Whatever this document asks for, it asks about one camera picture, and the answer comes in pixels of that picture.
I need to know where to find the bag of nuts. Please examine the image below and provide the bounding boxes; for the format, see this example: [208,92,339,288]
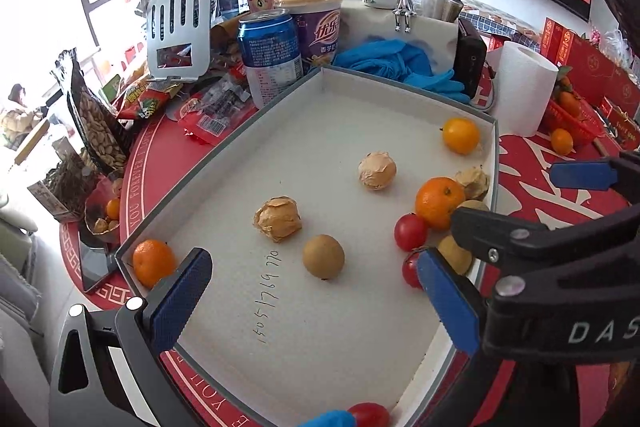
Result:
[51,49,134,176]

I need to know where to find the red plastic fruit basket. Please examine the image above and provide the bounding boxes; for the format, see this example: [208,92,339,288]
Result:
[540,67,597,150]

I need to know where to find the red cherry tomato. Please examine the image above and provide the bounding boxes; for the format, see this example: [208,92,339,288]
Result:
[394,213,428,253]
[348,402,390,427]
[401,251,422,289]

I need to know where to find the black handheld device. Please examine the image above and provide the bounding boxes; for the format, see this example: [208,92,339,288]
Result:
[454,18,487,98]

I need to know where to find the brown round longan fruit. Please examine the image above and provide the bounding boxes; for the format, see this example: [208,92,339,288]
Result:
[303,234,345,281]

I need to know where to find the silver rabbit figurine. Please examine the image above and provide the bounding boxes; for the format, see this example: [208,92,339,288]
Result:
[394,0,416,34]

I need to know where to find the blue rubber gloves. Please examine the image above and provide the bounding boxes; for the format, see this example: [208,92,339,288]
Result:
[333,39,471,104]

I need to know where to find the white slotted phone stand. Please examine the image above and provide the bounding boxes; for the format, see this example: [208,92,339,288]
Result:
[146,0,212,82]

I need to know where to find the red gift box stack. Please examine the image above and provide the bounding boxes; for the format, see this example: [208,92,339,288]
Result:
[540,17,639,118]

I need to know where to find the grey white tray box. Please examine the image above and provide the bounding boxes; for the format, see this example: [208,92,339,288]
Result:
[117,68,499,426]

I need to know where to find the blue gloved left hand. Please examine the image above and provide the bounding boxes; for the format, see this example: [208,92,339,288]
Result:
[299,411,357,427]

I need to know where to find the purple milk tea cup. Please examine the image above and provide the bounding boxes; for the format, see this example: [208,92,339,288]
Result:
[274,0,342,72]

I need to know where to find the red round table mat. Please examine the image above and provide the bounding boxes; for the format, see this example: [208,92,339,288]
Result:
[60,56,640,427]

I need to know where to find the green brown round fruit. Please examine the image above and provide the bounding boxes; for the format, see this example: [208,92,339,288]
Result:
[437,234,473,275]

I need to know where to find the red snack packets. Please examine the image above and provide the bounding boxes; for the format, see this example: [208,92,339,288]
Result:
[117,75,256,146]

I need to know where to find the white paper towel roll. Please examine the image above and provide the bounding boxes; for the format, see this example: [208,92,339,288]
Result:
[487,41,559,136]

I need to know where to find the dried husk fruit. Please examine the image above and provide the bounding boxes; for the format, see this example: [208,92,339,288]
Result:
[358,152,397,191]
[454,166,490,200]
[253,196,303,243]

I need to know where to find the blue drink can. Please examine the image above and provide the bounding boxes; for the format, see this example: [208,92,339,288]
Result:
[238,9,303,108]

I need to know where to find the large mandarin orange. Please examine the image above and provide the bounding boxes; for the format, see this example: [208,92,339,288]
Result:
[414,176,466,232]

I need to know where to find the white storage box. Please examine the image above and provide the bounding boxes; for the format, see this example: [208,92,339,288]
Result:
[337,0,458,74]

